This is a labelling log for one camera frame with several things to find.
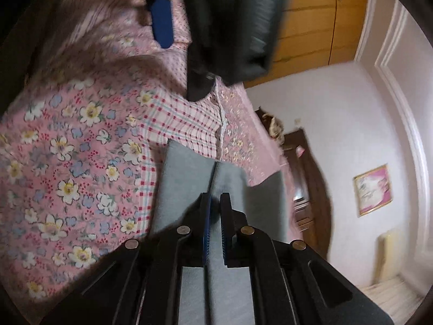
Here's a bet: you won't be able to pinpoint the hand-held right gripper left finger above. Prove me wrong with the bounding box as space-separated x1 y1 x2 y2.
44 192 212 325

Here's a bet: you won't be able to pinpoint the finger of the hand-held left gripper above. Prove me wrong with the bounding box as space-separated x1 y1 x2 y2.
139 0 176 49

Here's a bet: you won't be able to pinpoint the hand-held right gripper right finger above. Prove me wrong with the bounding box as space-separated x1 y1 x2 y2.
221 192 396 325

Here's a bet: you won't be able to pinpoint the grey pants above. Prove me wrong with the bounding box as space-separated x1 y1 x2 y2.
149 138 290 325

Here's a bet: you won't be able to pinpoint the pink bedspread with white trim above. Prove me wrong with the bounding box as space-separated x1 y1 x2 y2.
34 0 298 204

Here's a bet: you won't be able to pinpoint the orange wooden wardrobe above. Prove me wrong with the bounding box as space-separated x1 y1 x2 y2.
244 0 370 89

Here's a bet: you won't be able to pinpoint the dark wooden headboard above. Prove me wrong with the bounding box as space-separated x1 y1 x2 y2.
255 106 334 258

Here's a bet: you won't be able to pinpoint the pink plaid sheet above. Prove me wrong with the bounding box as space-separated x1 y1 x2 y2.
137 88 224 234

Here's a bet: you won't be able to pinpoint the beige fluffy object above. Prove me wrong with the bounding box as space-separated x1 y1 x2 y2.
262 108 285 143

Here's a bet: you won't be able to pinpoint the pink large-flower quilt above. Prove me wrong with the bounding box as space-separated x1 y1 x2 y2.
0 74 159 312

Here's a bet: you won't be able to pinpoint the gold framed pink picture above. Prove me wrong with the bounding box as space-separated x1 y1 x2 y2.
352 164 393 217

